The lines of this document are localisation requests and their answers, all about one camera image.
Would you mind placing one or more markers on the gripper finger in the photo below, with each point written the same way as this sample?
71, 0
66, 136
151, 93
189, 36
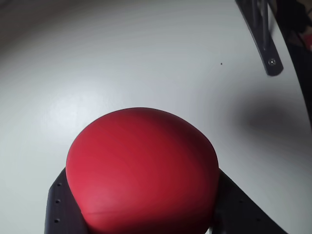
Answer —
236, 212
59, 209

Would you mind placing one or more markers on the red ball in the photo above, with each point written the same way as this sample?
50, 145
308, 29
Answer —
141, 165

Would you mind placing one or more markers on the dark metal shelf bracket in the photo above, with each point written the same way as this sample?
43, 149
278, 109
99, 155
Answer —
270, 56

